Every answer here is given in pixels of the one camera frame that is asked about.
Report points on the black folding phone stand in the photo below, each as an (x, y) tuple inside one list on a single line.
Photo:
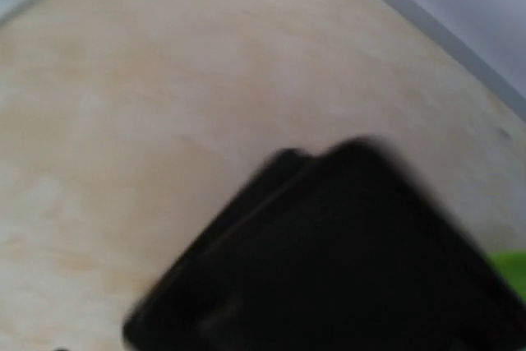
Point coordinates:
[(340, 251)]

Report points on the green saucer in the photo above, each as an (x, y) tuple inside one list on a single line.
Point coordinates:
[(512, 266)]

